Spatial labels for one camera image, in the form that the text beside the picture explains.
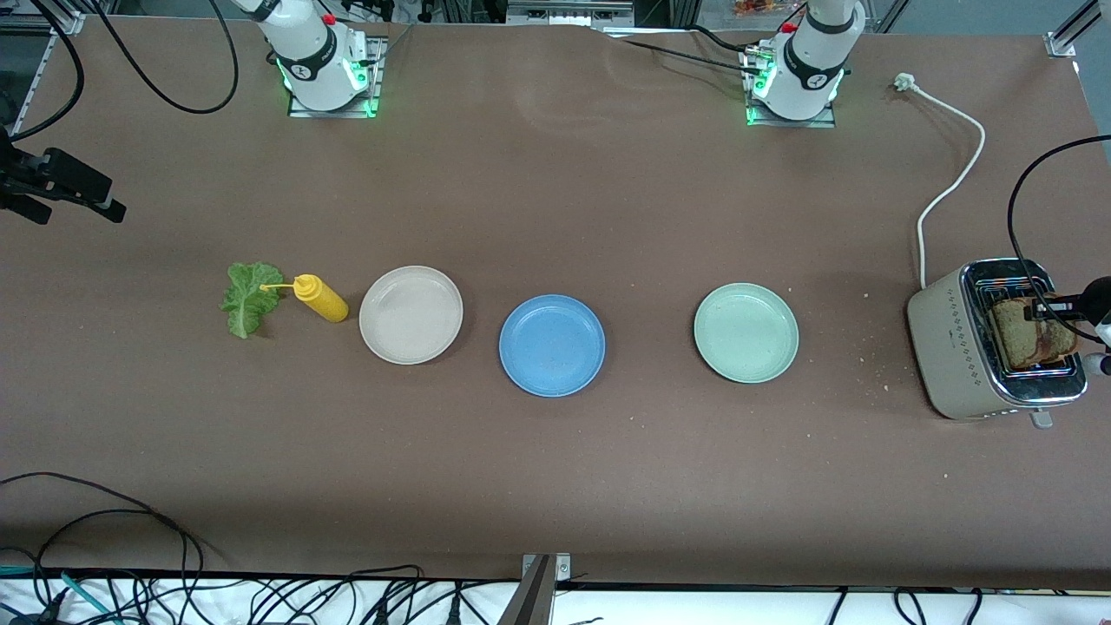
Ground green lettuce leaf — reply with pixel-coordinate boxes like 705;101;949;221
220;263;286;339

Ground green round plate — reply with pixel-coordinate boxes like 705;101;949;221
693;283;799;384

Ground beige round plate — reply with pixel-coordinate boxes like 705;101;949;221
358;266;464;365

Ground blue round plate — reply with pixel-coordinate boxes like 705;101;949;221
498;294;607;398

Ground beige chrome toaster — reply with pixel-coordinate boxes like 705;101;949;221
906;258;1088;430

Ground yellow mustard squeeze bottle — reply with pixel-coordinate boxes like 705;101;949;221
260;274;350;324

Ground grey power strip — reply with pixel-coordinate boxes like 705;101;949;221
506;0;636;27

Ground aluminium frame profile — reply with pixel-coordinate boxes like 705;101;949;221
0;9;88;36
13;59;51;133
1044;0;1111;60

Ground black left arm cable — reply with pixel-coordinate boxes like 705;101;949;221
1007;135;1111;345

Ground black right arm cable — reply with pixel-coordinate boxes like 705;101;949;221
0;0;240;142

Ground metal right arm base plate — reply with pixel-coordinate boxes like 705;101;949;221
288;36;384;119

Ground white toaster power cord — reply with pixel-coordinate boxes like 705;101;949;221
894;73;987;290

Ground looped black cable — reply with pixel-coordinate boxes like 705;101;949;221
0;472;206;600

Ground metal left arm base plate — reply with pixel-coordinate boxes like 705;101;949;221
742;48;838;129

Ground teal cable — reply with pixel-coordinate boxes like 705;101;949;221
0;566;114;624

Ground black arm base cable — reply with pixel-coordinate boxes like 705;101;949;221
599;24;765;77

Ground tangled black cables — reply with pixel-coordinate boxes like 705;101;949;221
0;564;522;625

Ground small metal table bracket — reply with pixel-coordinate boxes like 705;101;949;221
521;553;572;582

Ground dark metal post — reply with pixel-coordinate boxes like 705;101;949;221
495;556;556;625

